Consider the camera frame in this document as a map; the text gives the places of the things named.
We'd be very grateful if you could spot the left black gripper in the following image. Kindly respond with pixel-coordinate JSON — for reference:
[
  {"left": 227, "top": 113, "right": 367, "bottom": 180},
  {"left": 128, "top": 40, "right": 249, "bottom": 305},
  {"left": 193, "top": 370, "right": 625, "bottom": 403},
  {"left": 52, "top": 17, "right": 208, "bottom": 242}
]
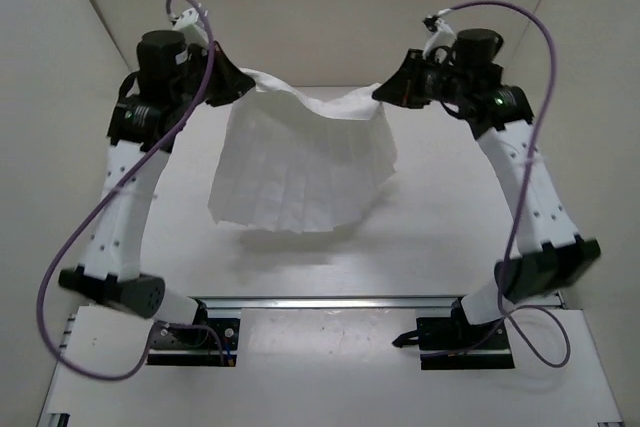
[{"left": 181, "top": 30, "right": 259, "bottom": 98}]

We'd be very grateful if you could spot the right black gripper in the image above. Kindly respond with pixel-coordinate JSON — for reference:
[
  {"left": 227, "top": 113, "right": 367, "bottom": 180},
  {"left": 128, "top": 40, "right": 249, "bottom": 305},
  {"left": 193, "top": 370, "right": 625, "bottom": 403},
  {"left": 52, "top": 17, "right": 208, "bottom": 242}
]
[{"left": 373, "top": 52, "right": 470, "bottom": 112}]

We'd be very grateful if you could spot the white pleated skirt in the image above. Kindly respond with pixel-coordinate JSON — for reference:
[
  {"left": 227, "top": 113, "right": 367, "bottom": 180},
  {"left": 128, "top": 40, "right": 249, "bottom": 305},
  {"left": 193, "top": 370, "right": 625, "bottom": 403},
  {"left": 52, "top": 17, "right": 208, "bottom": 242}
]
[{"left": 208, "top": 69, "right": 397, "bottom": 233}]

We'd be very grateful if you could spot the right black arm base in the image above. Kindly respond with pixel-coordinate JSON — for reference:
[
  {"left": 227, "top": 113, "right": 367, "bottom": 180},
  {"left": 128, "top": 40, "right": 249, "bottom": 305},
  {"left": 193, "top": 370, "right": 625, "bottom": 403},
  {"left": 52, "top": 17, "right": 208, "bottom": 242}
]
[{"left": 392, "top": 300, "right": 515, "bottom": 371}]

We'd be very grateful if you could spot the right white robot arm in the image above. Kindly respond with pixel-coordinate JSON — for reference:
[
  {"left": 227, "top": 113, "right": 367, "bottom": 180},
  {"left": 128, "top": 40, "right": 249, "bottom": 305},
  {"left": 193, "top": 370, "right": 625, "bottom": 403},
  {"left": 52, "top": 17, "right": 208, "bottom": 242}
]
[{"left": 372, "top": 28, "right": 601, "bottom": 348}]

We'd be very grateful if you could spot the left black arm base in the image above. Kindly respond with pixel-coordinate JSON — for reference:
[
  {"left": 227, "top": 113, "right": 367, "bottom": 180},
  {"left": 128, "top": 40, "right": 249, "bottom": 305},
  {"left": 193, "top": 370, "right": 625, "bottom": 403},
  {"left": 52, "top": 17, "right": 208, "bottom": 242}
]
[{"left": 146, "top": 307, "right": 241, "bottom": 368}]

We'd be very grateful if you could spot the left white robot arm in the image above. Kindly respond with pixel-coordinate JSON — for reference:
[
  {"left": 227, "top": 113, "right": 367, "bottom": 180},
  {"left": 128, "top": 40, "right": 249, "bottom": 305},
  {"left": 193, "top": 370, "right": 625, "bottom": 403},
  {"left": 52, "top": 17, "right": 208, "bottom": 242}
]
[{"left": 58, "top": 30, "right": 255, "bottom": 345}]

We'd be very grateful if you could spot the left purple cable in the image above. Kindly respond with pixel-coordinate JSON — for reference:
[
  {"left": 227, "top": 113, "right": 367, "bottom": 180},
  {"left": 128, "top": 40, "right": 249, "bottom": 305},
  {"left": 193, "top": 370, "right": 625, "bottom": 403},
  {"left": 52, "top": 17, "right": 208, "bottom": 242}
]
[{"left": 37, "top": 0, "right": 224, "bottom": 381}]

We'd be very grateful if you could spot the purple cable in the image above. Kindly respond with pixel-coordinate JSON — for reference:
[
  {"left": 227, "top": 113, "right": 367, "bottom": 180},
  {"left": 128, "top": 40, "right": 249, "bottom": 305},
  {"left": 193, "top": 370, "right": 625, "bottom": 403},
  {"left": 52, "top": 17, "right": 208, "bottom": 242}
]
[
  {"left": 37, "top": 0, "right": 224, "bottom": 381},
  {"left": 439, "top": 0, "right": 571, "bottom": 367}
]

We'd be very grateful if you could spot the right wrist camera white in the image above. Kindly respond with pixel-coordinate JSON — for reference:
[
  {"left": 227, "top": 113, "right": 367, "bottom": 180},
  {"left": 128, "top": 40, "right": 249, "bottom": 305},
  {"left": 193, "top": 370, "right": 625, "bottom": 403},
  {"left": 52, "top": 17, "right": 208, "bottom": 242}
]
[{"left": 422, "top": 8, "right": 456, "bottom": 59}]

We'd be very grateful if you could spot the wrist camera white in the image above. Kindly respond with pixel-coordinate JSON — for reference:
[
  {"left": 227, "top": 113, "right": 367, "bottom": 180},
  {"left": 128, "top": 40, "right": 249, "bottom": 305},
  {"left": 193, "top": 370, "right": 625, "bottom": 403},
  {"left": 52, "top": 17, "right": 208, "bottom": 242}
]
[
  {"left": 422, "top": 8, "right": 456, "bottom": 59},
  {"left": 168, "top": 7, "right": 209, "bottom": 49}
]

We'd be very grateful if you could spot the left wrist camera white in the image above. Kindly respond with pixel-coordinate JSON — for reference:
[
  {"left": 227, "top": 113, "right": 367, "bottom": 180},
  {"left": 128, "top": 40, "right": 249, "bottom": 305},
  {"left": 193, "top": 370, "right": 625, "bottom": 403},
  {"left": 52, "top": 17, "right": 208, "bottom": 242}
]
[{"left": 168, "top": 7, "right": 209, "bottom": 49}]

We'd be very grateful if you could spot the aluminium front rail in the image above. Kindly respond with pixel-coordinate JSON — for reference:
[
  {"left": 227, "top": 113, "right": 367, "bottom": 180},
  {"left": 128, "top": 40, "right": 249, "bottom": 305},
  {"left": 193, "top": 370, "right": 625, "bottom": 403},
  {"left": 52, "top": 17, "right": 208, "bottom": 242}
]
[{"left": 194, "top": 295, "right": 564, "bottom": 312}]

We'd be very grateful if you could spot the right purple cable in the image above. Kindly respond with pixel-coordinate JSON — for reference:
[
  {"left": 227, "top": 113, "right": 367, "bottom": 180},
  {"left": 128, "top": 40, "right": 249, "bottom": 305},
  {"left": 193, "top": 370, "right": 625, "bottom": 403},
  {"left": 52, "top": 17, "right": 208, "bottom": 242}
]
[{"left": 439, "top": 0, "right": 571, "bottom": 367}]

